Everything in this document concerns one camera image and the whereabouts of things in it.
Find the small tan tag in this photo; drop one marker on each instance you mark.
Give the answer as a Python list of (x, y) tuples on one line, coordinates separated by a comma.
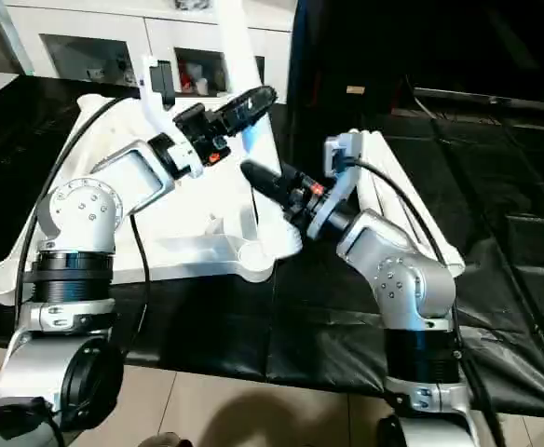
[(355, 90)]

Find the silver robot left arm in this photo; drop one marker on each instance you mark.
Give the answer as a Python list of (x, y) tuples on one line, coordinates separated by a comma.
[(81, 214)]

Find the white compartment tray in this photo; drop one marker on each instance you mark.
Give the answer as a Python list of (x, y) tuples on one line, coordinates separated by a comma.
[(179, 219)]

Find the black work mat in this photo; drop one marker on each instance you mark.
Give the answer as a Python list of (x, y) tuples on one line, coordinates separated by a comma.
[(216, 335)]

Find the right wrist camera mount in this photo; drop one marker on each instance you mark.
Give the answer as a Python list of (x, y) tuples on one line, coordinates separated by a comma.
[(342, 154)]

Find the long black bar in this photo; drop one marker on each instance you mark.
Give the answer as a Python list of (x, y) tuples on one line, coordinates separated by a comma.
[(496, 101)]

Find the white plastic table leg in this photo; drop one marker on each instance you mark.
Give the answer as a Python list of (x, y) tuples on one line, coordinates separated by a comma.
[(370, 163), (239, 65), (421, 219), (390, 182)]

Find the white glass-door cabinet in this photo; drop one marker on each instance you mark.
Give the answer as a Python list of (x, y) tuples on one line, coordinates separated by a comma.
[(114, 28)]

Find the silver crumpled object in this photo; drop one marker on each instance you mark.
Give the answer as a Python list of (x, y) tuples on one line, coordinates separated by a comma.
[(193, 5)]

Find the small red bottle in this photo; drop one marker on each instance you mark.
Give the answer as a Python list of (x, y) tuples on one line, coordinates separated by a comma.
[(190, 82)]

